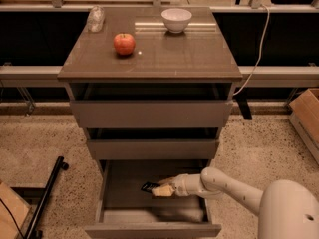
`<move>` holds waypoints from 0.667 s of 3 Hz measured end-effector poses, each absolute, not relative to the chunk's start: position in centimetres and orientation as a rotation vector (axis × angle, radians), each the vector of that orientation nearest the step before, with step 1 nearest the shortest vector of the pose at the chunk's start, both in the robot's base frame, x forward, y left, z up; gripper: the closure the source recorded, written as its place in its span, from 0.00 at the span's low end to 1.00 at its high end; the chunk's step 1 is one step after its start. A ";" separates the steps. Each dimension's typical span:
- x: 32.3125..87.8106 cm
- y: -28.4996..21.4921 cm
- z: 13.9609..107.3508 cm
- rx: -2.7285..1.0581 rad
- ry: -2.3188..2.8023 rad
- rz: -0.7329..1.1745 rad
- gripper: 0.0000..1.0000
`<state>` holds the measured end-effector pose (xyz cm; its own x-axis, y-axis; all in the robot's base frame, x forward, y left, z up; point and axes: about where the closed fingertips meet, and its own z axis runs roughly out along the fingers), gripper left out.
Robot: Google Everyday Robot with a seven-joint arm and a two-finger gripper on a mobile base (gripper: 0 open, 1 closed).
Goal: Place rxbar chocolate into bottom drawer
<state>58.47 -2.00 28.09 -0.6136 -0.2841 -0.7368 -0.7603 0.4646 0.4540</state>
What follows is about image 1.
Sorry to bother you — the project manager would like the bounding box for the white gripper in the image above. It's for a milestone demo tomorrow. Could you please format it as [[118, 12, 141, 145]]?
[[152, 174, 188, 197]]

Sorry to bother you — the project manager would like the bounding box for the grey top drawer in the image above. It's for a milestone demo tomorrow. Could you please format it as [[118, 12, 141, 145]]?
[[69, 82, 234, 129]]

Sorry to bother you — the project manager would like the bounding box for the grey drawer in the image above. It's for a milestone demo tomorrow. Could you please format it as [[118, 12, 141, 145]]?
[[69, 82, 234, 129], [87, 127, 219, 160], [85, 159, 221, 239]]

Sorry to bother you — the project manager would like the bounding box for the grey bottom drawer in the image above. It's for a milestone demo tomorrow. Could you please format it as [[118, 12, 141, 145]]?
[[85, 159, 221, 239]]

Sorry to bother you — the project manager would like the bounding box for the red apple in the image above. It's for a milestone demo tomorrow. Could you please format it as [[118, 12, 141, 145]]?
[[113, 33, 136, 56]]

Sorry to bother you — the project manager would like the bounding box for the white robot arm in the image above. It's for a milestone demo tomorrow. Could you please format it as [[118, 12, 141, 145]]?
[[152, 167, 319, 239]]

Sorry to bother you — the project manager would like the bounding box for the cardboard box left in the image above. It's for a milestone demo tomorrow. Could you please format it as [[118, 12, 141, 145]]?
[[0, 181, 31, 239]]

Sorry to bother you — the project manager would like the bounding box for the white ceramic bowl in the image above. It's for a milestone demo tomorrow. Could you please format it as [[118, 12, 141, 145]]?
[[161, 8, 192, 33]]

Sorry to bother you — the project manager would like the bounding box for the black cable left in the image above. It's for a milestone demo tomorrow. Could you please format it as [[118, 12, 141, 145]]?
[[0, 197, 26, 239]]

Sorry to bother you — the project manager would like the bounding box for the white cable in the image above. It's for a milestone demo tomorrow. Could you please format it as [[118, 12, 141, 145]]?
[[232, 4, 271, 97]]

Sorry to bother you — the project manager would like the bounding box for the grey middle drawer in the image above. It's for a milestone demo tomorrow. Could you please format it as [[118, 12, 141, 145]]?
[[87, 127, 219, 160]]

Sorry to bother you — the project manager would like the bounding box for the grey drawer cabinet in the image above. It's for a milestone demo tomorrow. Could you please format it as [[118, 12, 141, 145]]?
[[57, 5, 243, 177]]

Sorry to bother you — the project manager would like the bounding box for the grey metal rail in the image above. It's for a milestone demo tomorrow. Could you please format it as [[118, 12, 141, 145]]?
[[0, 66, 319, 88]]

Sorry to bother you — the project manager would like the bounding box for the black metal stand bar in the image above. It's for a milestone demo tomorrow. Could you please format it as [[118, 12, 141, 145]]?
[[25, 156, 69, 239]]

